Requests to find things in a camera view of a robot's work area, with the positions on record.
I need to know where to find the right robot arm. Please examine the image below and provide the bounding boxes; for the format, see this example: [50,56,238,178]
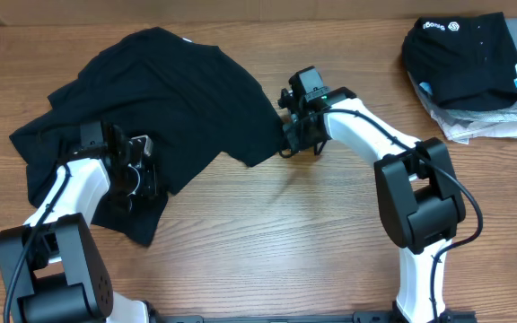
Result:
[278,66,477,322]

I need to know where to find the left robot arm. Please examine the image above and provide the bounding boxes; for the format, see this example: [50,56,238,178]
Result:
[0,121,159,323]

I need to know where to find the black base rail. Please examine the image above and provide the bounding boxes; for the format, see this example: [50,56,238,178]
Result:
[150,310,407,323]

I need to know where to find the black t-shirt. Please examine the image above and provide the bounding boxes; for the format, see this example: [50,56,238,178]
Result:
[10,27,283,246]

